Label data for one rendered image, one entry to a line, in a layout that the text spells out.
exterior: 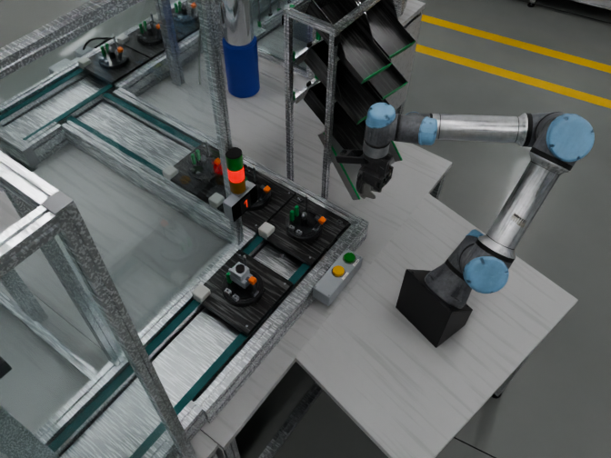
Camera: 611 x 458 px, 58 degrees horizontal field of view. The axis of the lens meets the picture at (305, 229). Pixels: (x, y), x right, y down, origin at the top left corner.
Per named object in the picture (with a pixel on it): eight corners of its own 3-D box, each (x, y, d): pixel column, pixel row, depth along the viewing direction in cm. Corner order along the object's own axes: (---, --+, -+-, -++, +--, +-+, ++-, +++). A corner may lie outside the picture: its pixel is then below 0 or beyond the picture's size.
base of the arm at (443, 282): (467, 306, 180) (486, 284, 177) (454, 311, 167) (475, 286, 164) (433, 276, 186) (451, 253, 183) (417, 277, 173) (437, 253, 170)
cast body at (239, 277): (254, 280, 179) (252, 268, 174) (245, 289, 177) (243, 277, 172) (234, 267, 182) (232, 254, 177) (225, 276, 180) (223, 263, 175)
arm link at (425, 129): (435, 115, 156) (397, 111, 157) (439, 119, 145) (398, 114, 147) (431, 143, 158) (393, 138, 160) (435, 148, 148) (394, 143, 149)
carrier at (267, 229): (348, 224, 204) (351, 203, 194) (311, 267, 192) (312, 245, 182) (296, 195, 213) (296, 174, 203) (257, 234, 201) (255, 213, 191)
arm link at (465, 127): (568, 110, 161) (400, 104, 167) (581, 112, 151) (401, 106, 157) (562, 149, 164) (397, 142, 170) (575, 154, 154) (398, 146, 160)
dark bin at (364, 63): (389, 67, 173) (399, 53, 166) (361, 84, 167) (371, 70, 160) (333, 1, 175) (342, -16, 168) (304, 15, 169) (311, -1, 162)
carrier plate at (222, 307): (293, 285, 187) (293, 282, 185) (247, 336, 175) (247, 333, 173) (239, 252, 196) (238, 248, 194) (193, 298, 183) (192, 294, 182)
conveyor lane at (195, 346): (345, 238, 211) (347, 222, 204) (195, 412, 169) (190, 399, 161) (286, 205, 222) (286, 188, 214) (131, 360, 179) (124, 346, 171)
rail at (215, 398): (365, 238, 212) (368, 220, 203) (210, 423, 166) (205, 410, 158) (354, 231, 214) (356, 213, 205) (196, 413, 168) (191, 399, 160)
